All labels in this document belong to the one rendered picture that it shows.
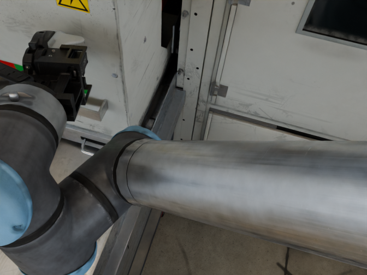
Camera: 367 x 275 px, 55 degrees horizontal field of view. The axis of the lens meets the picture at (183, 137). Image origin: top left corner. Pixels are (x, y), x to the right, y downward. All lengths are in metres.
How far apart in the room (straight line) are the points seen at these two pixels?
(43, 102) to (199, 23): 0.52
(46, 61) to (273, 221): 0.37
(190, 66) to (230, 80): 0.12
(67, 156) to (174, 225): 0.91
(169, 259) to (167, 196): 1.34
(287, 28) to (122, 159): 0.51
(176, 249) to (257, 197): 1.45
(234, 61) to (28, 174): 0.64
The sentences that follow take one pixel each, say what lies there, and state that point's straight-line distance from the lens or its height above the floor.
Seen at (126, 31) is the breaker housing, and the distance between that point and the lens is 0.63.
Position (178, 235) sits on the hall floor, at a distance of 1.73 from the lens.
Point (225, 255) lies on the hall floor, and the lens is 1.73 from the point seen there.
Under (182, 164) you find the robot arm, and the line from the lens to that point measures 0.34.
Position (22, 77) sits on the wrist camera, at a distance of 0.51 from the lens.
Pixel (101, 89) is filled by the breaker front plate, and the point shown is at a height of 1.10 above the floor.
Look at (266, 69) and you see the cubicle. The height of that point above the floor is 1.03.
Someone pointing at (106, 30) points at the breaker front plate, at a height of 1.25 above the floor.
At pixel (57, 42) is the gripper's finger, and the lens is 0.60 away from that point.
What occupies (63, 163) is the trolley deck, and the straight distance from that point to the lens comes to 0.94.
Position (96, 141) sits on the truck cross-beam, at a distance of 0.89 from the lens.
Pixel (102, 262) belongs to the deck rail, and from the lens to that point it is 0.81.
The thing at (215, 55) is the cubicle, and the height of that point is 1.01.
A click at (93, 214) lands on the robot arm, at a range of 0.46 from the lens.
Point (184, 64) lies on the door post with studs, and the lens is 0.98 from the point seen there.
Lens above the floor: 1.64
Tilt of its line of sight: 57 degrees down
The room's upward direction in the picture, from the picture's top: 7 degrees clockwise
